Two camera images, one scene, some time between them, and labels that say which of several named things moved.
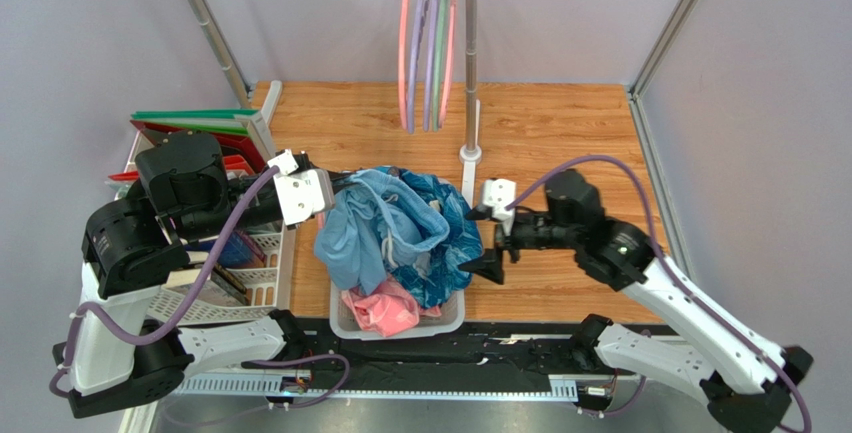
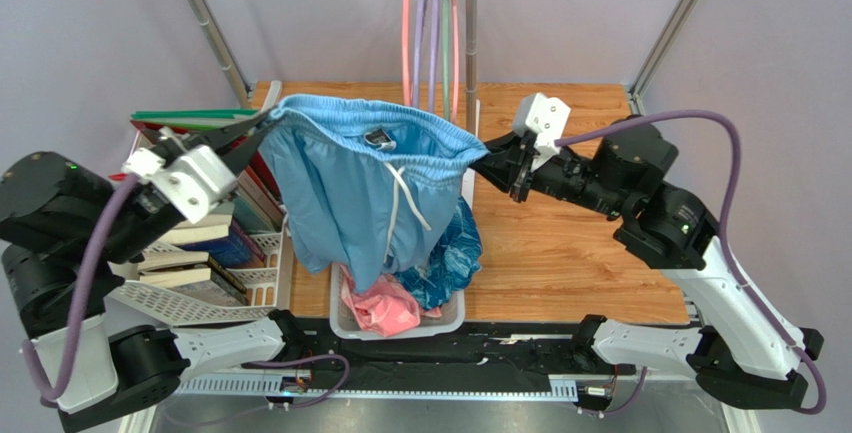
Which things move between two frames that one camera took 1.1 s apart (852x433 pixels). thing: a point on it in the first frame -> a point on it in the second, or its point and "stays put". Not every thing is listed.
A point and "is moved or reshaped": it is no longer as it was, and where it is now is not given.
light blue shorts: [373, 224] is moved or reshaped
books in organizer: [221, 285] stays put
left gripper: [337, 179] -> [254, 128]
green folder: [220, 120] stays put
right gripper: [501, 241] -> [524, 174]
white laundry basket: [343, 326] stays put
